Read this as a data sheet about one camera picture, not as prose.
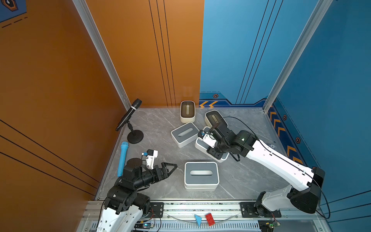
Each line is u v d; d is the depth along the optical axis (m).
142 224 0.71
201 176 0.74
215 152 0.63
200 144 0.72
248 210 0.72
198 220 0.71
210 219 0.70
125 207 0.48
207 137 0.63
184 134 1.01
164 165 0.60
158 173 0.59
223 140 0.52
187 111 1.09
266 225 0.70
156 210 0.74
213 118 1.05
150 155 0.64
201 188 0.75
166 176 0.58
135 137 1.02
